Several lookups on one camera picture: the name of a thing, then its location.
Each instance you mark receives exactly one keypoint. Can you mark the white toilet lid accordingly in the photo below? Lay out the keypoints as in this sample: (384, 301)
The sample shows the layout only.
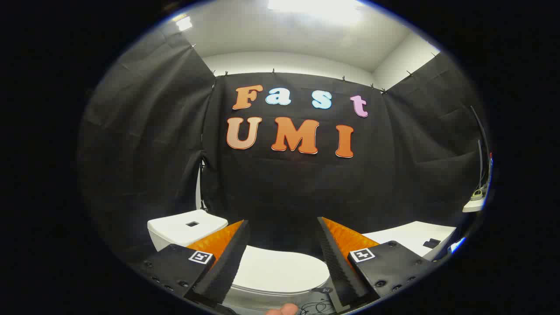
(280, 271)

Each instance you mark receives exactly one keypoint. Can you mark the white shelf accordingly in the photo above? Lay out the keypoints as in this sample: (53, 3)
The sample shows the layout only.
(474, 205)

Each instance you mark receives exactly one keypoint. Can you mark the white cabinet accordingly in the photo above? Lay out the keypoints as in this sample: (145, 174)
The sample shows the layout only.
(407, 236)

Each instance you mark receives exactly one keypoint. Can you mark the small ceiling light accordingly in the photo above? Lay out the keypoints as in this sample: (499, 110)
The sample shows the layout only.
(183, 22)

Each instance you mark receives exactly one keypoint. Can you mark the large ceiling light panel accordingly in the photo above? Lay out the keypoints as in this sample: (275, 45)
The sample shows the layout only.
(315, 8)

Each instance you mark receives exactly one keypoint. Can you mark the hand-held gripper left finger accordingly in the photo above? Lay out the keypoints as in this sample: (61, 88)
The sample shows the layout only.
(227, 267)

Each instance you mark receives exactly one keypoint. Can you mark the black backdrop cloth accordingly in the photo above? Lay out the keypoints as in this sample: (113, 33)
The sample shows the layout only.
(288, 188)

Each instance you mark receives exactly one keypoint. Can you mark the small black object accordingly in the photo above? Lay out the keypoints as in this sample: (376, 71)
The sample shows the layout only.
(432, 243)

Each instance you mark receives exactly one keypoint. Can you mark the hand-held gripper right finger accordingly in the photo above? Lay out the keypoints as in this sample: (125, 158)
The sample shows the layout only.
(339, 267)

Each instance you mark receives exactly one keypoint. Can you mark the white toilet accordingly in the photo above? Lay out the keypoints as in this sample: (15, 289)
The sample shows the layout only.
(183, 229)

